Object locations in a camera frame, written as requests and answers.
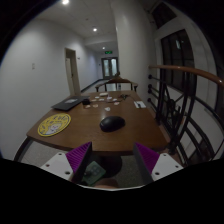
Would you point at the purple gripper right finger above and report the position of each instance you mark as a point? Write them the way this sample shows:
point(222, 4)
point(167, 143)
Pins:
point(146, 160)

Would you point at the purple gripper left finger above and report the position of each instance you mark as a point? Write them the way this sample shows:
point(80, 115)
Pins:
point(78, 159)

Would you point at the yellow round mouse pad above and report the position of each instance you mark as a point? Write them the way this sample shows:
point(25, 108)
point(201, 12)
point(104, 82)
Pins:
point(54, 124)

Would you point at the black computer mouse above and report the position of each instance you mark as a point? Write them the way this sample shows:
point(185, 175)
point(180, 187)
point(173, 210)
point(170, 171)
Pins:
point(112, 123)

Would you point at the black laptop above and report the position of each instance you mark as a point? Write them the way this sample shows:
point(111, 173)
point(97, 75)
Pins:
point(69, 103)

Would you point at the white notepad with pen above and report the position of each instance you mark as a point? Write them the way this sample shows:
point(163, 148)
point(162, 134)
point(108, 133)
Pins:
point(139, 104)

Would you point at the small black box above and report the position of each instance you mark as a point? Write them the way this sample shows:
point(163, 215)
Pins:
point(86, 102)

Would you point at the white paper scrap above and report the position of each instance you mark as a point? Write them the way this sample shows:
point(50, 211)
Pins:
point(107, 108)

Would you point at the black glasses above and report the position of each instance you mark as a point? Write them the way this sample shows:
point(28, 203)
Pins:
point(123, 96)

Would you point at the wooden chair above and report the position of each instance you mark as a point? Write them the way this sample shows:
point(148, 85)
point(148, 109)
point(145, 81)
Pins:
point(117, 80)

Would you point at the glass double door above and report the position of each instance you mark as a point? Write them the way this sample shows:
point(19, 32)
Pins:
point(109, 67)

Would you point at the green exit sign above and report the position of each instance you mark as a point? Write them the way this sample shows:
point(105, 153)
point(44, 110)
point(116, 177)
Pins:
point(108, 52)

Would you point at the dark window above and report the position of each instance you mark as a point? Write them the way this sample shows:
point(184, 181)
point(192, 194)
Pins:
point(177, 51)

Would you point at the doorway with wooden frame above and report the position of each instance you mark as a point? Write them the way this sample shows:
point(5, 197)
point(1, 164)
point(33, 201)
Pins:
point(72, 72)

